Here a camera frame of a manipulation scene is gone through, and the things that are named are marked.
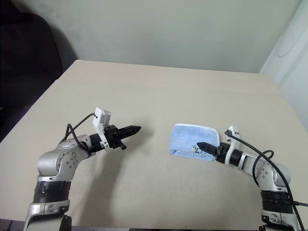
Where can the white wall panel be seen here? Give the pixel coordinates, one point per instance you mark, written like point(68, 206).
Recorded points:
point(293, 43)

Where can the light blue towel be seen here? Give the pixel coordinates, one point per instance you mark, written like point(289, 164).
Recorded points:
point(190, 137)

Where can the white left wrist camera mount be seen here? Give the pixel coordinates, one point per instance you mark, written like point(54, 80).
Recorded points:
point(99, 120)

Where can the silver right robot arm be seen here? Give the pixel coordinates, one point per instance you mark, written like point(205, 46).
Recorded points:
point(269, 173)

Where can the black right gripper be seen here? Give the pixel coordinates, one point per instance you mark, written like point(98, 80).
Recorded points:
point(223, 152)

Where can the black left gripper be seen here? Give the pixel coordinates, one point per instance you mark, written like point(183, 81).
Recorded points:
point(111, 137)

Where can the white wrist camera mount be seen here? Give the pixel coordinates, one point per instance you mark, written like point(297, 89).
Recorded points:
point(99, 120)
point(235, 142)

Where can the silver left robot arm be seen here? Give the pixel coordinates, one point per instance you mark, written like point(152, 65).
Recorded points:
point(55, 163)

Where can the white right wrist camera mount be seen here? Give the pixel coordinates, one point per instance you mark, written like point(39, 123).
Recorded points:
point(235, 142)

